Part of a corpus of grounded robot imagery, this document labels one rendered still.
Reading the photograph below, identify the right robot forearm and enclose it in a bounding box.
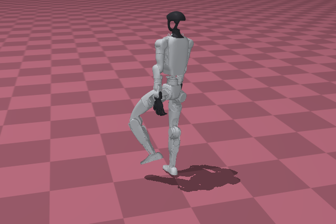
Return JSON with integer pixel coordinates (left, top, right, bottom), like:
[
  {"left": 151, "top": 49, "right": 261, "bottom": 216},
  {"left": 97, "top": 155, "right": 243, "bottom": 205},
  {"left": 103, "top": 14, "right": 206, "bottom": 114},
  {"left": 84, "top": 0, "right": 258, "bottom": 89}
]
[{"left": 176, "top": 66, "right": 187, "bottom": 85}]

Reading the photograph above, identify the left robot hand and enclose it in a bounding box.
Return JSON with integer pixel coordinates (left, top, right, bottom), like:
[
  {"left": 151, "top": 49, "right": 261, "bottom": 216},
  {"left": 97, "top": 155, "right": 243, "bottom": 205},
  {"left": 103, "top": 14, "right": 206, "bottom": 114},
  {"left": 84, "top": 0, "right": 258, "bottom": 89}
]
[{"left": 153, "top": 91, "right": 167, "bottom": 116}]

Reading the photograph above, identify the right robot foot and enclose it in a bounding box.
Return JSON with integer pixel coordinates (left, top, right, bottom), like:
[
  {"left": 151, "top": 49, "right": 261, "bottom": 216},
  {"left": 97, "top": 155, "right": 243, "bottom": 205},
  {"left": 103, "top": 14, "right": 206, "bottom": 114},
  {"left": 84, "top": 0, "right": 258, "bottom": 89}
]
[{"left": 163, "top": 165, "right": 177, "bottom": 175}]

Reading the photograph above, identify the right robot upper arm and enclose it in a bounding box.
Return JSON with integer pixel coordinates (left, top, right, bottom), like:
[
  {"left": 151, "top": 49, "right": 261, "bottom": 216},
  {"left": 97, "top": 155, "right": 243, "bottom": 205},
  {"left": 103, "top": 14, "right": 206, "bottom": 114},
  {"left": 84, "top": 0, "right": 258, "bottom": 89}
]
[{"left": 186, "top": 38, "right": 194, "bottom": 66}]

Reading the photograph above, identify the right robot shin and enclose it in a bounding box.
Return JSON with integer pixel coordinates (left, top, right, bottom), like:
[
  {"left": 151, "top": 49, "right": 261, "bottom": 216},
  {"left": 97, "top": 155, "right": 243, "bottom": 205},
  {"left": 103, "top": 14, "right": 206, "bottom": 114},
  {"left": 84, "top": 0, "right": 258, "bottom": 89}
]
[{"left": 169, "top": 127, "right": 181, "bottom": 168}]

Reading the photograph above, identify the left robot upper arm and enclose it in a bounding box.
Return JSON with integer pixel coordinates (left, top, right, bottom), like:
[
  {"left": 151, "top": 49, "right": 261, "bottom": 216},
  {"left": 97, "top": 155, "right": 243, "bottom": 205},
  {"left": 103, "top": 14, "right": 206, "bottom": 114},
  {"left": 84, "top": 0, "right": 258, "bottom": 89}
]
[{"left": 155, "top": 38, "right": 169, "bottom": 73}]

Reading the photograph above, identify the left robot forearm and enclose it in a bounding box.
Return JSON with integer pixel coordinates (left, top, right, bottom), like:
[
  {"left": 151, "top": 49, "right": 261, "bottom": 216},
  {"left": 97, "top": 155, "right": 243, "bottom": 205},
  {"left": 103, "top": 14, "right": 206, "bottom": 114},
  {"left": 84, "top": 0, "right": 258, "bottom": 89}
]
[{"left": 152, "top": 65, "right": 163, "bottom": 98}]

